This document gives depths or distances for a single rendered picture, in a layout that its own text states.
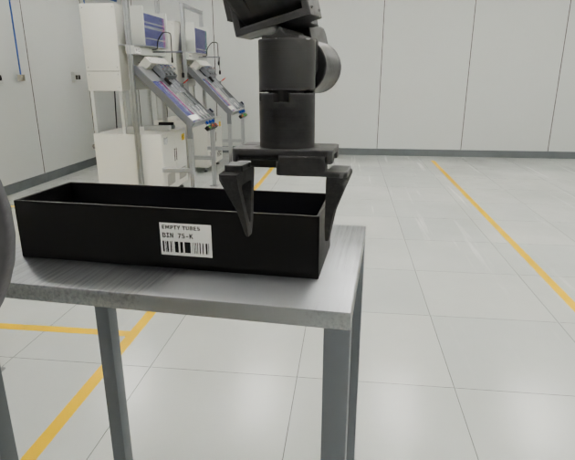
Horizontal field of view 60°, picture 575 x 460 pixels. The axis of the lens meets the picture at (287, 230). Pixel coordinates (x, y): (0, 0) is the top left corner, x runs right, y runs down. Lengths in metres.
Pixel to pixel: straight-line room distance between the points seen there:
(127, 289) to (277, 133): 0.45
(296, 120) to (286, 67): 0.05
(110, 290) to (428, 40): 6.98
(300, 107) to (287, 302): 0.36
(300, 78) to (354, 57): 7.00
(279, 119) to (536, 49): 7.46
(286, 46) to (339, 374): 0.50
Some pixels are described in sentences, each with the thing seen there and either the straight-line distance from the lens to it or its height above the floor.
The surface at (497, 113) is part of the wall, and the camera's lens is 7.79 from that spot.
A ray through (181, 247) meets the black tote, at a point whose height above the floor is 0.84.
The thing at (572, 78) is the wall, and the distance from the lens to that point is 8.07.
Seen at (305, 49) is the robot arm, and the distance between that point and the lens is 0.50.
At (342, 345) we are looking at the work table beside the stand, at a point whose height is 0.75.
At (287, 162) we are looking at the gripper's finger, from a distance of 0.49.
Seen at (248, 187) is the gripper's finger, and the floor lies 1.01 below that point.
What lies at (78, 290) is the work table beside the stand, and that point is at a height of 0.80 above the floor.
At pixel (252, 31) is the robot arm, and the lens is 0.52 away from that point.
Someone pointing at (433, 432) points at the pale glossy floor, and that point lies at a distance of 1.85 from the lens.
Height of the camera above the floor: 1.13
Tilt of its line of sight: 17 degrees down
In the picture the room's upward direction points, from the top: straight up
